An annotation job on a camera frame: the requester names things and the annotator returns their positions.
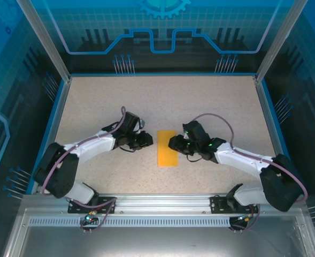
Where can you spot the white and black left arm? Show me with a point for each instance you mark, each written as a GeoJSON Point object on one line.
{"type": "Point", "coordinates": [93, 144]}

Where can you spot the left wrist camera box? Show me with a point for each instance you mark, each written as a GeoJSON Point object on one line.
{"type": "Point", "coordinates": [142, 123]}

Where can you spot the grey metal sheet panel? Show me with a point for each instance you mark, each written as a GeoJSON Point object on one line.
{"type": "Point", "coordinates": [160, 243]}

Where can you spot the long aluminium mounting rail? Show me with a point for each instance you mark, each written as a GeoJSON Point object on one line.
{"type": "Point", "coordinates": [160, 203]}

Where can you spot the small connector with green light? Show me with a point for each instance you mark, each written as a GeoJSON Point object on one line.
{"type": "Point", "coordinates": [89, 218]}
{"type": "Point", "coordinates": [244, 218]}

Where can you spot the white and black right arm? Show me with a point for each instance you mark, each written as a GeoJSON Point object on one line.
{"type": "Point", "coordinates": [240, 160]}

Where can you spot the aluminium side rail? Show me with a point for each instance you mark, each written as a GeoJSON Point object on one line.
{"type": "Point", "coordinates": [268, 120]}
{"type": "Point", "coordinates": [56, 120]}

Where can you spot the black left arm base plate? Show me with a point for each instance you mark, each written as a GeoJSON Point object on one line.
{"type": "Point", "coordinates": [74, 208]}

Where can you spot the aluminium frame post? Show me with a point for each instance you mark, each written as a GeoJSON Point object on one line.
{"type": "Point", "coordinates": [264, 67]}
{"type": "Point", "coordinates": [61, 67]}

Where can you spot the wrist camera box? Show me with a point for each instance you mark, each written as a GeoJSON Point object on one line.
{"type": "Point", "coordinates": [142, 123]}
{"type": "Point", "coordinates": [186, 136]}

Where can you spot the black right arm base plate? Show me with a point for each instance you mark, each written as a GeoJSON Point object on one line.
{"type": "Point", "coordinates": [217, 204]}

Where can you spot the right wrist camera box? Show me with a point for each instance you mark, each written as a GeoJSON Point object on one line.
{"type": "Point", "coordinates": [186, 136]}

